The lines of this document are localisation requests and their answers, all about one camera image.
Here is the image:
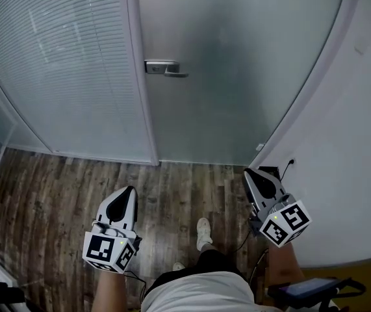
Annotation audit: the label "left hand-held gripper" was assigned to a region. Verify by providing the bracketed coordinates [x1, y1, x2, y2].
[83, 186, 143, 274]

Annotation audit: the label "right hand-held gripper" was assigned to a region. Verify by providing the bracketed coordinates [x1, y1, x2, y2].
[243, 166, 313, 248]

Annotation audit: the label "frosted glass door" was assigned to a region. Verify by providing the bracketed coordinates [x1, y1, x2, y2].
[137, 0, 349, 168]

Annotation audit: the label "person's left forearm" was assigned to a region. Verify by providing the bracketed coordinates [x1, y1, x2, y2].
[90, 267, 128, 312]

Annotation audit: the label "person's right forearm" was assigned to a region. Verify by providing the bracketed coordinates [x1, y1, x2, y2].
[267, 241, 306, 293]

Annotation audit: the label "black tablet device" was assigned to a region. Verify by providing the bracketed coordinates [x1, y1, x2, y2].
[267, 278, 344, 300]

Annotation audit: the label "person's black shorts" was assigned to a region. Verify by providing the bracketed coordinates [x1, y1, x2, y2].
[145, 248, 249, 302]

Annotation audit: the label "person's white shirt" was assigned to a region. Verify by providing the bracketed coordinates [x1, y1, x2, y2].
[140, 270, 258, 312]

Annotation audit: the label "glass partition with blinds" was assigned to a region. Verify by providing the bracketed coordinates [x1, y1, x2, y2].
[0, 0, 159, 166]

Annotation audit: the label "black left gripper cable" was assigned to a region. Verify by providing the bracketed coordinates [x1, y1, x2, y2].
[122, 270, 147, 297]

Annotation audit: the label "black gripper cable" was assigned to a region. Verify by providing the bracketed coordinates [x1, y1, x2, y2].
[122, 270, 147, 297]
[229, 226, 254, 254]

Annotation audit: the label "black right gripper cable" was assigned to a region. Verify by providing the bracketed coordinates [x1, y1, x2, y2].
[229, 226, 254, 254]

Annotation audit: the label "black power cable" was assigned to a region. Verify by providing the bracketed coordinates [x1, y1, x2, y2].
[279, 161, 294, 180]

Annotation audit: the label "black box by wall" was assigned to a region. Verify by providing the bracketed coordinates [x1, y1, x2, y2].
[258, 165, 282, 179]

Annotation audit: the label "black strap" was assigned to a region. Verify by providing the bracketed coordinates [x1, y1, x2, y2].
[329, 277, 367, 305]

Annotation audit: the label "white door frame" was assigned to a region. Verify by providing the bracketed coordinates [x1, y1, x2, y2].
[249, 0, 365, 170]

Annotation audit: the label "silver door handle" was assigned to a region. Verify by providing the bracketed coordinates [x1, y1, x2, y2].
[144, 58, 190, 79]

